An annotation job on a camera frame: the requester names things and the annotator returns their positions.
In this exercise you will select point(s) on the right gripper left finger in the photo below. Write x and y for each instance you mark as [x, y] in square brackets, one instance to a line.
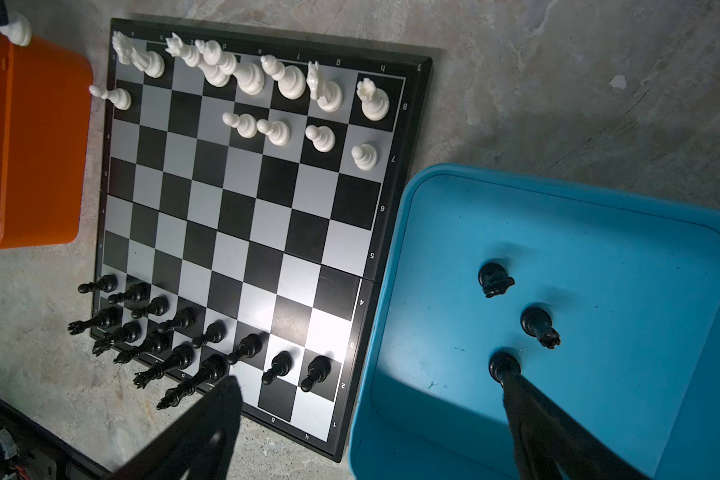
[198, 445]

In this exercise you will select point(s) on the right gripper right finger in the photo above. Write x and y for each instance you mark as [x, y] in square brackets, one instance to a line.
[550, 444]

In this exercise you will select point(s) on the black piece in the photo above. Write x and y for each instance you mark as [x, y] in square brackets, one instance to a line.
[494, 279]
[537, 322]
[503, 365]

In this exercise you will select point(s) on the blue plastic bin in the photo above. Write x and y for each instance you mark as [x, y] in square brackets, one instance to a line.
[632, 285]

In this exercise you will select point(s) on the black white chessboard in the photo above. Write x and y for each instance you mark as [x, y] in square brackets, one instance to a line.
[248, 200]

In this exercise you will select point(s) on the white pawn far left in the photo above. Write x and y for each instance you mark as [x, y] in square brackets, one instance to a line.
[120, 98]

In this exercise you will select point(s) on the orange plastic bin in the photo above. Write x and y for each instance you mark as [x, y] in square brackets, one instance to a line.
[44, 122]

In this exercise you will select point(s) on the white back row piece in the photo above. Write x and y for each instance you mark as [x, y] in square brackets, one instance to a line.
[147, 62]

